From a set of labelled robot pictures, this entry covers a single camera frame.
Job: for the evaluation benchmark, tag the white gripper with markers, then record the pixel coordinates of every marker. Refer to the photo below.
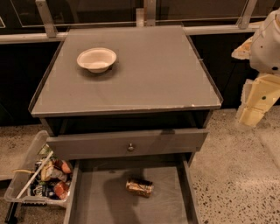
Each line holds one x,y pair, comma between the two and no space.
266,48

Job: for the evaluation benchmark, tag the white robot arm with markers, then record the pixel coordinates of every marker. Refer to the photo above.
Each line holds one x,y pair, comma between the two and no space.
263,52

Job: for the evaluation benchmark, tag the grey top drawer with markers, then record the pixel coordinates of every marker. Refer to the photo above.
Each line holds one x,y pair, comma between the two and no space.
115,144

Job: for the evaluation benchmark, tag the grey drawer cabinet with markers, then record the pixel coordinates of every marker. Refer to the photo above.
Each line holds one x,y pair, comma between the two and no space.
157,82

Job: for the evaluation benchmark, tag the round metal drawer knob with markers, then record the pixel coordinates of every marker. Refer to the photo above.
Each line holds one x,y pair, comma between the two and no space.
131,147

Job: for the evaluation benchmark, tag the open grey middle drawer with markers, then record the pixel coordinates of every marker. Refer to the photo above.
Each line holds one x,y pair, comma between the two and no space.
98,193

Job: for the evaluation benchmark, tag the white paper bowl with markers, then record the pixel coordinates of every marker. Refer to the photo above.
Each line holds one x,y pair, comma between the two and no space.
97,60

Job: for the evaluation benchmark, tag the orange round fruit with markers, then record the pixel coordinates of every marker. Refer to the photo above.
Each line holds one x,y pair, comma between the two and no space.
66,168

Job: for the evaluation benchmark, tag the metal railing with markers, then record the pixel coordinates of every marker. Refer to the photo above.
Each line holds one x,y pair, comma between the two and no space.
30,21

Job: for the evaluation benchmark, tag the red snack packet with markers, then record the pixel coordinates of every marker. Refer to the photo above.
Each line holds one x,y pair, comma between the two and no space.
61,190

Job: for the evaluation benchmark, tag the beige crumpled wrapper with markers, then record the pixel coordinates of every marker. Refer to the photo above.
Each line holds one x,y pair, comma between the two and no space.
51,171

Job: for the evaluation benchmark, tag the clear plastic bin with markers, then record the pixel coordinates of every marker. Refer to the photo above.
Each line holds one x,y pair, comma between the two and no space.
36,154

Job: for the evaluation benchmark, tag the white stick in bin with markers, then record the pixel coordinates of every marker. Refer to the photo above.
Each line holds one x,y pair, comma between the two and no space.
34,175

